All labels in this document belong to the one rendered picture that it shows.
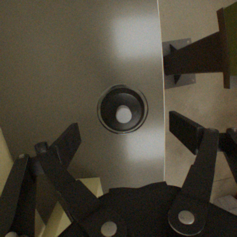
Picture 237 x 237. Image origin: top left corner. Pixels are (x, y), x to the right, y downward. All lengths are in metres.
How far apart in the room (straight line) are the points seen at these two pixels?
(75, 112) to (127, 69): 0.25
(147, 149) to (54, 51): 0.52
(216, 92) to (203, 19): 0.81
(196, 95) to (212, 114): 0.34
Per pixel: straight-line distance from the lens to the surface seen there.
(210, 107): 1.84
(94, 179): 0.65
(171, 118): 0.19
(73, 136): 0.17
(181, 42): 1.62
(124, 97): 0.26
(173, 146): 1.77
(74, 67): 0.52
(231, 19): 0.67
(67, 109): 0.54
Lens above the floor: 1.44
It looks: 73 degrees down
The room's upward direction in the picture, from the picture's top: 175 degrees clockwise
